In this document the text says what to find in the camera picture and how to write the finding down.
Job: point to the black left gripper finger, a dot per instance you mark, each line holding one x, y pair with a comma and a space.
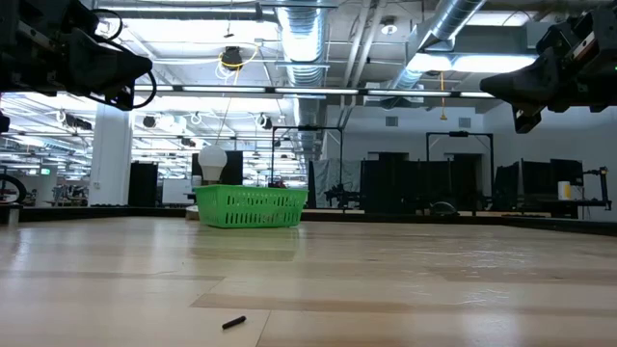
106, 55
115, 77

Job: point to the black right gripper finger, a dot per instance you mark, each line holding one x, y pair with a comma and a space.
530, 74
530, 94

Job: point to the black background robot arm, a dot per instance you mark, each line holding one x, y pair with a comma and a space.
342, 195

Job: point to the white square column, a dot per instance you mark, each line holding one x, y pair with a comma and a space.
111, 159

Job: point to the black monitor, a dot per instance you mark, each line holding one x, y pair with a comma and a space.
536, 177
567, 171
507, 180

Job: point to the black tall cabinet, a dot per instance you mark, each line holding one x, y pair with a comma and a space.
142, 183

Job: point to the black jointed stand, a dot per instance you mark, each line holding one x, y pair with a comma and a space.
603, 188

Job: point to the black desk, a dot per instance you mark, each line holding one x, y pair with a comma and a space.
564, 206

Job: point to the white light bulb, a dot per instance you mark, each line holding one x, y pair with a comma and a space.
212, 161

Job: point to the black bicycle wheel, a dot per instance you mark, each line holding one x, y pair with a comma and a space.
20, 189

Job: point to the black dome object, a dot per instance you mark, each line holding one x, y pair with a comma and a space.
443, 208

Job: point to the round ceiling detector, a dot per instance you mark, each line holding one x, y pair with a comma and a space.
389, 26

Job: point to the black flat panel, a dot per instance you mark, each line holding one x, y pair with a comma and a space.
234, 168

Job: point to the round wooden bulb base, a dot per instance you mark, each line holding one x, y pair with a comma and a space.
192, 213

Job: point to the black room partitions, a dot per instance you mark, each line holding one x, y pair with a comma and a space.
395, 183

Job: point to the green plastic basket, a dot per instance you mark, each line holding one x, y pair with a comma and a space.
250, 207

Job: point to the small dark red machine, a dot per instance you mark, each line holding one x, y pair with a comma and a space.
277, 183

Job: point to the long bar with light strips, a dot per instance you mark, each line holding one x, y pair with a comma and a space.
313, 90

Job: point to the grey tarp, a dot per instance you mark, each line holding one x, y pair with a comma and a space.
337, 178

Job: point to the black metal frame stand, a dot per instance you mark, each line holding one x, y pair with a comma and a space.
458, 134
308, 128

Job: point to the silver slanted air duct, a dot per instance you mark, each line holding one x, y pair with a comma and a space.
453, 19

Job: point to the black metal table frame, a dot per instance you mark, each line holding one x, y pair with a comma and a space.
96, 212

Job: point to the short grey post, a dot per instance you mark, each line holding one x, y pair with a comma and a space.
13, 214

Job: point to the silver round air duct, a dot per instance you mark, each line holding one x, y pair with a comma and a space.
303, 38

